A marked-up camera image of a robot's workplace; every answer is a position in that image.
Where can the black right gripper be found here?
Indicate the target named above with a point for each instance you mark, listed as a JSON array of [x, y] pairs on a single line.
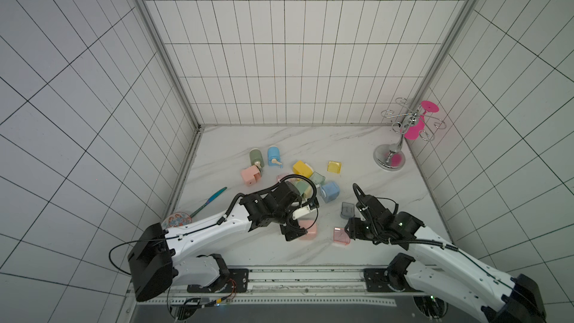
[[359, 226]]

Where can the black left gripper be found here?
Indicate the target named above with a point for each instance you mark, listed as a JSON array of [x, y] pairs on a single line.
[[292, 226]]

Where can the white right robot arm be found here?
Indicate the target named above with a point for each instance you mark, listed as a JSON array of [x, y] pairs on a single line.
[[430, 264]]

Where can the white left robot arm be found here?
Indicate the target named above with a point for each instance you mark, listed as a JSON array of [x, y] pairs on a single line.
[[163, 257]]

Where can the mint green pencil sharpener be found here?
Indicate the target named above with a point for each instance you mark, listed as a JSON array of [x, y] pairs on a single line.
[[305, 189]]

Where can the clear grey sharpener tray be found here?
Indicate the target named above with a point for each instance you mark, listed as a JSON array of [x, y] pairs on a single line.
[[347, 211]]

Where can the clear pink sharpener tray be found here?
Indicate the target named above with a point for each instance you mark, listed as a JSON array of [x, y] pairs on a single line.
[[281, 176]]

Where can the yellow pencil sharpener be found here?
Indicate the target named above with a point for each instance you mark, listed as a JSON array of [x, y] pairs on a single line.
[[302, 169]]

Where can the clear mint sharpener tray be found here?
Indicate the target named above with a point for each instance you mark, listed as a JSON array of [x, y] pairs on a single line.
[[317, 178]]

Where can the clear yellow sharpener tray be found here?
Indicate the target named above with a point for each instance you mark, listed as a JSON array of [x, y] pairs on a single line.
[[334, 167]]

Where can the chrome cup holder stand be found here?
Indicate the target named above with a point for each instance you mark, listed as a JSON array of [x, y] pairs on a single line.
[[390, 156]]

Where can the magenta plastic goblet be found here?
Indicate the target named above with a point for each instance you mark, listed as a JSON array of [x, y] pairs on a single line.
[[417, 121]]

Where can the patterned ceramic plate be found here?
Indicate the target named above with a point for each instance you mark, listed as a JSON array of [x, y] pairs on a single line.
[[177, 219]]

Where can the teal handled tool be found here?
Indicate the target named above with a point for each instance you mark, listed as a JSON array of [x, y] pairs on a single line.
[[210, 200]]

